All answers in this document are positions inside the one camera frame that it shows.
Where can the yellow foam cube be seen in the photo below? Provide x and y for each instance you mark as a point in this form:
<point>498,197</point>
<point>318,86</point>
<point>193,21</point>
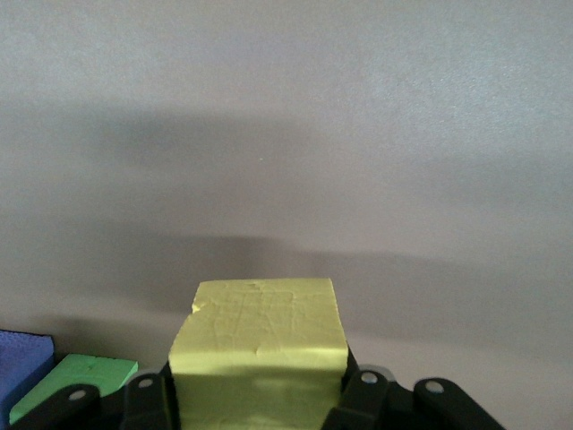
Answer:
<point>259,322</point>

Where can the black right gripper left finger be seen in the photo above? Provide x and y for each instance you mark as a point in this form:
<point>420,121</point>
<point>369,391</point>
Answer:
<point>139,403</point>

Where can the purple foam cube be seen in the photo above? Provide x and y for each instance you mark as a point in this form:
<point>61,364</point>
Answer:
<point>22,358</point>

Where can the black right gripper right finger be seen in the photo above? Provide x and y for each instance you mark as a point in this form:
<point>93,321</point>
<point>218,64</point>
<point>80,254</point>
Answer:
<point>376,403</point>

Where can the green foam cube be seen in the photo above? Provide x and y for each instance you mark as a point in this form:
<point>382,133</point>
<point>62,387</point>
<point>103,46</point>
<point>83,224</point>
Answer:
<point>76,372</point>

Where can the brown paper table cover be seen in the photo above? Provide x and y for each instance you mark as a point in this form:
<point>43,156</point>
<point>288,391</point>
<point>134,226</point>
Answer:
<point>286,89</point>

